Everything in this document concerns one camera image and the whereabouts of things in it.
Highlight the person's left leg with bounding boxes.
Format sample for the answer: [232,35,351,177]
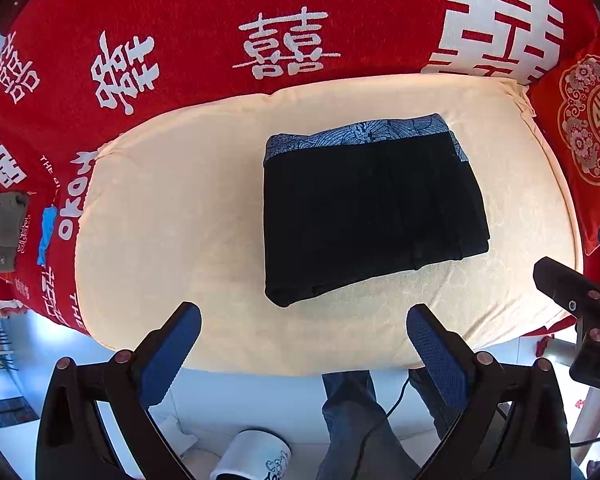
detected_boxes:
[316,370,423,480]

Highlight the blue cloth strip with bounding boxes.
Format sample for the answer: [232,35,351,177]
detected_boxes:
[36,204,60,266]

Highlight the red printed blanket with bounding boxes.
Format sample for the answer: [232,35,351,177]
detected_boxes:
[0,0,600,347]

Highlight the person's leg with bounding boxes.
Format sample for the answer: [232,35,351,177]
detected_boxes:
[316,370,423,480]
[409,366,462,438]

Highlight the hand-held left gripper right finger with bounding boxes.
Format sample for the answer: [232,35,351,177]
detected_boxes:
[406,303,574,480]

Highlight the black pants with patterned waistband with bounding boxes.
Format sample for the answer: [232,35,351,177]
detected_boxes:
[262,113,491,310]

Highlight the black cable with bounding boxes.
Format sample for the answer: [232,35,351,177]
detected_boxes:
[325,374,417,480]

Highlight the red embroidered pillow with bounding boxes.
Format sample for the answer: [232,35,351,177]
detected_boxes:
[527,22,600,257]

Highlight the person's right leg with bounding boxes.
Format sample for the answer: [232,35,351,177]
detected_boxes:
[409,366,462,438]

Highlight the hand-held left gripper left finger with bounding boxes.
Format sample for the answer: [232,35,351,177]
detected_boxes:
[36,301,203,480]

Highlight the white printed cup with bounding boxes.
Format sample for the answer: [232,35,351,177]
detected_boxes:
[209,428,292,480]

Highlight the cream cushion pad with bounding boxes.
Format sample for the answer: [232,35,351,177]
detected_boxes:
[73,73,584,379]

